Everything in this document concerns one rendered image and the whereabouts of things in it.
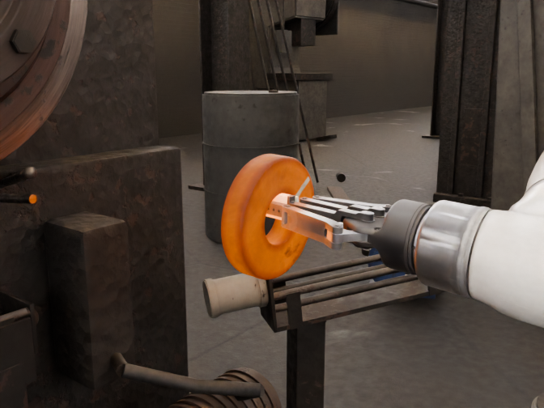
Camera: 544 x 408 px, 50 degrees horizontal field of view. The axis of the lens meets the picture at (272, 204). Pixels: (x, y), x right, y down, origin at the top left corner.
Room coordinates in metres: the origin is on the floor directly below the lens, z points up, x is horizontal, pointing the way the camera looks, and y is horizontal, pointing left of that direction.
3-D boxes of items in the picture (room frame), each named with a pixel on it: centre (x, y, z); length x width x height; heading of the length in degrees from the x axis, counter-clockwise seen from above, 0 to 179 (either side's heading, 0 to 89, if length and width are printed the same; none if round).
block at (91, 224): (0.80, 0.27, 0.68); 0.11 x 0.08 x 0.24; 53
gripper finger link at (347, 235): (0.59, -0.09, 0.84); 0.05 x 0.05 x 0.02; 54
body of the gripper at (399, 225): (0.61, -0.12, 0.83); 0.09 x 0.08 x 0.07; 52
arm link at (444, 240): (0.56, -0.18, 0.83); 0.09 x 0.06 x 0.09; 142
